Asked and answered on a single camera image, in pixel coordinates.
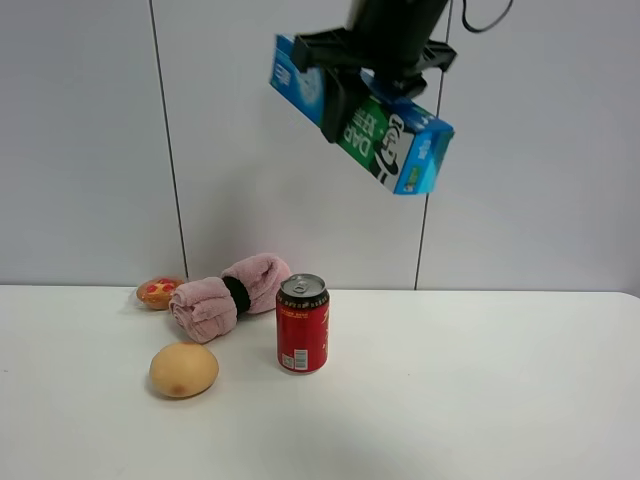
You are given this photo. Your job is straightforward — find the red drink can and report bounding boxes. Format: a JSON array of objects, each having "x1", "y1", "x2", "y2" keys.
[{"x1": 276, "y1": 273, "x2": 330, "y2": 374}]

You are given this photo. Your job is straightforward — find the black cable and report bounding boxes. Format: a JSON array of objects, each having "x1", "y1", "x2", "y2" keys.
[{"x1": 458, "y1": 0, "x2": 515, "y2": 34}]

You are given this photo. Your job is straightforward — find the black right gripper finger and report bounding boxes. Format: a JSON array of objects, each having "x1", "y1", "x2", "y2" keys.
[
  {"x1": 374, "y1": 70, "x2": 428, "y2": 100},
  {"x1": 320, "y1": 68, "x2": 370, "y2": 144}
]

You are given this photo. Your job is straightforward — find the blue toothpaste box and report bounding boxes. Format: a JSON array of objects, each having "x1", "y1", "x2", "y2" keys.
[{"x1": 271, "y1": 34, "x2": 454, "y2": 195}]

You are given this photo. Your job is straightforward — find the orange fruit tart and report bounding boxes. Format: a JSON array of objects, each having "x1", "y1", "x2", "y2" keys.
[{"x1": 136, "y1": 277, "x2": 183, "y2": 311}]

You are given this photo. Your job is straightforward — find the yellow round bun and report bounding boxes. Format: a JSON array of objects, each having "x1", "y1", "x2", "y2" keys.
[{"x1": 149, "y1": 342, "x2": 219, "y2": 399}]

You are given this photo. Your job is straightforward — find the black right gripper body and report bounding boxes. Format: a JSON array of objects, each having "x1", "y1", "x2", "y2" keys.
[{"x1": 292, "y1": 0, "x2": 457, "y2": 80}]

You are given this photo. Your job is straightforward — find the pink rolled towel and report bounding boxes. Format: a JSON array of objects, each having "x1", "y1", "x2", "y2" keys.
[{"x1": 169, "y1": 253, "x2": 291, "y2": 344}]

